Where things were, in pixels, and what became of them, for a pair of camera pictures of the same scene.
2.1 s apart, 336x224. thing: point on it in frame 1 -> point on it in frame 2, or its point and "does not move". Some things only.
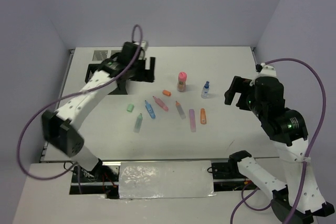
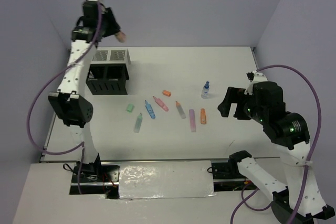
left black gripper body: (139, 73) -> (109, 24)
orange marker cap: (166, 93) does not move
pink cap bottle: (182, 77) -> (121, 36)
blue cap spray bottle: (206, 90) does not move
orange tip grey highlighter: (180, 110) does not move
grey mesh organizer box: (100, 55) does not move
